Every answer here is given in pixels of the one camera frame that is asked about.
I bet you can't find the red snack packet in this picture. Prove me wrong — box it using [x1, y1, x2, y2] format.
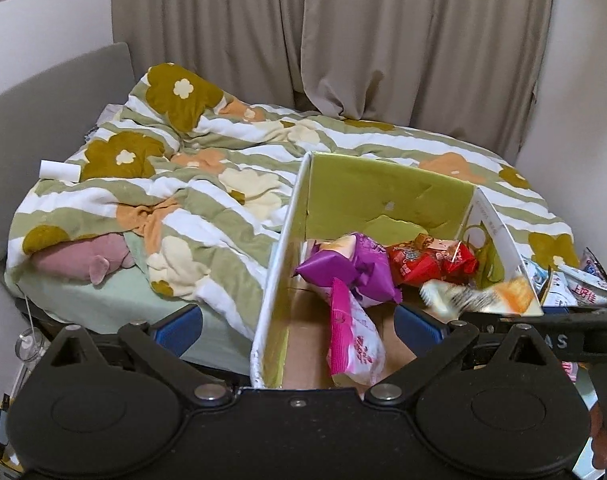
[386, 240, 447, 289]
[433, 237, 479, 277]

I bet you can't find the small white blue packet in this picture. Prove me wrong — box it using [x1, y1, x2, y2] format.
[522, 257, 551, 302]

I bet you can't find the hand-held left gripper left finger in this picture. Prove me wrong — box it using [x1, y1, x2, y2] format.
[48, 304, 235, 409]

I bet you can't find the clear glass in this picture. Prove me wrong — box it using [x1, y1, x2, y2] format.
[14, 327, 47, 367]

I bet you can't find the pink plush toy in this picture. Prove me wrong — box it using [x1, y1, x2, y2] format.
[31, 233, 137, 286]

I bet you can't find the green cardboard box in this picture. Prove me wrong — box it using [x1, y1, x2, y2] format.
[248, 150, 545, 392]

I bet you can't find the white paper roll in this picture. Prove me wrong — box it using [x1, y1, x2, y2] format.
[38, 159, 80, 182]

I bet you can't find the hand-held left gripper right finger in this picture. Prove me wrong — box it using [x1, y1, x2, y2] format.
[365, 304, 553, 407]

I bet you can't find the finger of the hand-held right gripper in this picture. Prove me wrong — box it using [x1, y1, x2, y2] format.
[461, 311, 581, 334]

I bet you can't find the white orange snack packet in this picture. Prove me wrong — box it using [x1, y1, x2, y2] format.
[419, 276, 543, 319]

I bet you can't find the beige curtain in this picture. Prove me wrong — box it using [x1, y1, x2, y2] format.
[111, 0, 559, 171]

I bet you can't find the light green bedsheet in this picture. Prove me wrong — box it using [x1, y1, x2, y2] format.
[16, 240, 255, 377]

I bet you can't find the pale orange snack packet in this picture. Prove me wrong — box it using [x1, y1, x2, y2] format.
[309, 236, 358, 257]

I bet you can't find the pink snack packet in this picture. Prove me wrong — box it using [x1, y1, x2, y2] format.
[326, 277, 387, 387]

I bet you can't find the blue white snack packet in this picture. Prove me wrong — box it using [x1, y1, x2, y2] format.
[541, 265, 607, 309]

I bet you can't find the grey bed headboard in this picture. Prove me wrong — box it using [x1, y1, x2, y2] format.
[0, 41, 137, 281]

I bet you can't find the striped floral quilt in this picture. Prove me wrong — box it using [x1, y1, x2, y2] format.
[6, 62, 581, 342]

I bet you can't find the purple snack packet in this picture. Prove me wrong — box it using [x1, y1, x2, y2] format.
[294, 232, 403, 309]

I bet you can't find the person's right hand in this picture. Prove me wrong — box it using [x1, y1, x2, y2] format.
[589, 400, 607, 467]

